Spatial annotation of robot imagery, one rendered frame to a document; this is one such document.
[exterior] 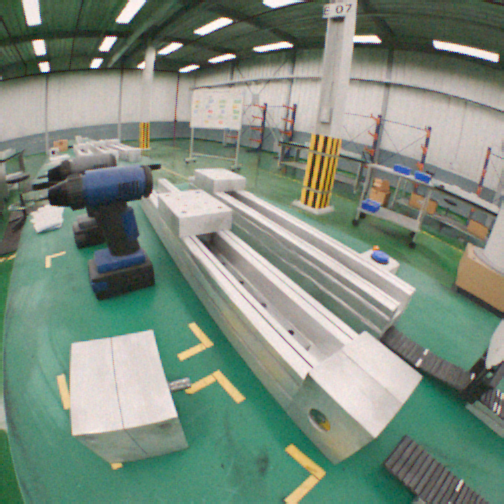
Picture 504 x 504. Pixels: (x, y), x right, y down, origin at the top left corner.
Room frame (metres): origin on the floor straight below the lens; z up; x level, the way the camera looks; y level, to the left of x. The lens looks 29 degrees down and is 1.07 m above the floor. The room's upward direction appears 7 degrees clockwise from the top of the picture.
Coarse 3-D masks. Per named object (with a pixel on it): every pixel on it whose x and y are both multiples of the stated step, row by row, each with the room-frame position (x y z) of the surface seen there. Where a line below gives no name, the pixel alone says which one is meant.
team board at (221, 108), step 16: (192, 96) 6.30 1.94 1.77; (208, 96) 6.09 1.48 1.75; (224, 96) 5.89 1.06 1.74; (240, 96) 5.70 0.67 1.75; (192, 112) 6.29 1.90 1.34; (208, 112) 6.06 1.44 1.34; (224, 112) 5.86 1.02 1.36; (240, 112) 5.68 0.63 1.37; (192, 128) 6.31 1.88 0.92; (224, 128) 5.77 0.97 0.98; (240, 128) 5.66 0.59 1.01; (192, 144) 6.32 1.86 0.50
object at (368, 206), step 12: (384, 168) 3.01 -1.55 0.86; (396, 168) 2.95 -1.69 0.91; (408, 168) 2.84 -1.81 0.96; (372, 180) 3.43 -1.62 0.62; (420, 180) 2.68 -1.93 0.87; (360, 204) 3.02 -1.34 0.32; (372, 204) 3.05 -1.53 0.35; (360, 216) 3.46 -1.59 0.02; (384, 216) 2.86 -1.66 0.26; (396, 216) 2.99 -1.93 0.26; (420, 216) 2.97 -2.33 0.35; (408, 228) 2.62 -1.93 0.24
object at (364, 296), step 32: (256, 224) 0.54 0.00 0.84; (288, 224) 0.55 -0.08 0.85; (288, 256) 0.43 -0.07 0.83; (320, 256) 0.38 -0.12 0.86; (352, 256) 0.40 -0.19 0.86; (320, 288) 0.36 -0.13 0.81; (352, 288) 0.31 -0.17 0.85; (384, 288) 0.33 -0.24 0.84; (352, 320) 0.29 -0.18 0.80; (384, 320) 0.25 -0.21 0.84
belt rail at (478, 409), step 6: (468, 408) 0.10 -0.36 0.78; (474, 408) 0.09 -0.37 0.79; (480, 408) 0.09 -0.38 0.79; (486, 408) 0.08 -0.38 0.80; (474, 414) 0.09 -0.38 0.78; (480, 414) 0.08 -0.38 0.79; (486, 414) 0.08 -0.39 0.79; (492, 414) 0.07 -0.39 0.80; (486, 420) 0.07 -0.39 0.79; (492, 420) 0.06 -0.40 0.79; (498, 420) 0.05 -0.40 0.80; (492, 426) 0.05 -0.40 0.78; (498, 426) 0.05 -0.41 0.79; (498, 432) 0.04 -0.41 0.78
